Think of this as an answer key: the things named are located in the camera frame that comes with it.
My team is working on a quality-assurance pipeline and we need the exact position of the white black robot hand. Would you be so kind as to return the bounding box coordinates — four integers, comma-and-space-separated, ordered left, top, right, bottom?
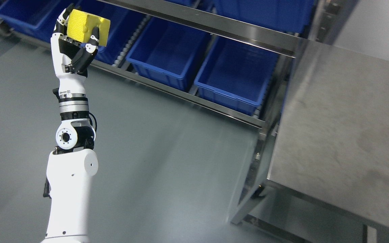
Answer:
50, 3, 99, 98

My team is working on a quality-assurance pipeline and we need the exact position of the yellow foam block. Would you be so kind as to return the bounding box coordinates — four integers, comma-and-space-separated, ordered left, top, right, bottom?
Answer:
67, 9, 111, 47

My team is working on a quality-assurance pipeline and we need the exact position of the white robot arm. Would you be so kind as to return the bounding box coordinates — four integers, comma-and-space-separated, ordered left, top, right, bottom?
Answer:
43, 88, 99, 243

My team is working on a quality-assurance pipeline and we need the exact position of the blue bin lower middle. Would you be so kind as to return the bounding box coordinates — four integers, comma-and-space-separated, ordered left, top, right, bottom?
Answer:
126, 17, 211, 92

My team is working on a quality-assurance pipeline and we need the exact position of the blue bin lower right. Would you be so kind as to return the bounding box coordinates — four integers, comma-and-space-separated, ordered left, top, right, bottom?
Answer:
194, 37, 279, 116

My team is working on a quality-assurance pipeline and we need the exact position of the blue bin upper right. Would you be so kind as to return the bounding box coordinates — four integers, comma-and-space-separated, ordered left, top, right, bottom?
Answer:
214, 0, 314, 33

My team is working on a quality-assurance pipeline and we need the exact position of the stainless steel table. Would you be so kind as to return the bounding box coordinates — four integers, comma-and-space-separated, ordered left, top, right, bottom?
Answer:
230, 37, 389, 243

